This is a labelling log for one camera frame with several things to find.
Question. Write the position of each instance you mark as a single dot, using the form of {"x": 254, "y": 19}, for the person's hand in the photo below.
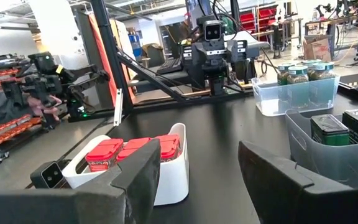
{"x": 43, "y": 107}

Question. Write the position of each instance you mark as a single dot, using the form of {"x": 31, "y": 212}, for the white plastic bin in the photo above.
{"x": 172, "y": 180}

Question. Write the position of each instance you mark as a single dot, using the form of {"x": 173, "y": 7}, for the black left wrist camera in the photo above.
{"x": 213, "y": 31}

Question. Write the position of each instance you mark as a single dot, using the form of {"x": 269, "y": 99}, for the black keyboard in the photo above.
{"x": 169, "y": 66}

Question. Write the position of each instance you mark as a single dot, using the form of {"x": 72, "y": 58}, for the brown cardboard box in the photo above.
{"x": 317, "y": 48}

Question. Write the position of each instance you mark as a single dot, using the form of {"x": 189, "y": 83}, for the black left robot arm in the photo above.
{"x": 217, "y": 84}

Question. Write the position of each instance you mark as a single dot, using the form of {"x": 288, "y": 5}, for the red storage bins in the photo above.
{"x": 259, "y": 18}

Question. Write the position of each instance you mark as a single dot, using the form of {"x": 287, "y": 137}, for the metal workbench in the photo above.
{"x": 337, "y": 21}

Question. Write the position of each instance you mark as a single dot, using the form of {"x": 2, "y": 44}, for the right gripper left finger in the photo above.
{"x": 73, "y": 208}

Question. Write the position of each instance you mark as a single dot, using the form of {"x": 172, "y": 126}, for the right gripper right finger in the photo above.
{"x": 306, "y": 202}

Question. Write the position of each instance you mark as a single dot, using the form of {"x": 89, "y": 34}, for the red-lid smoked paprika tin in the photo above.
{"x": 104, "y": 154}
{"x": 169, "y": 147}
{"x": 134, "y": 144}

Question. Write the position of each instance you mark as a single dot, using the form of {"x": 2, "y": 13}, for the clear plastic bin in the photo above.
{"x": 272, "y": 102}

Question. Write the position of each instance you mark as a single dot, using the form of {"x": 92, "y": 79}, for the black two-lens camera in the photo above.
{"x": 50, "y": 175}

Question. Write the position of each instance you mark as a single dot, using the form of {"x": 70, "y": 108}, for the grey translucent plastic bin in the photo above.
{"x": 322, "y": 161}

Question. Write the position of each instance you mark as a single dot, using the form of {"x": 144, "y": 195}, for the person in grey sleeve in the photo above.
{"x": 8, "y": 127}

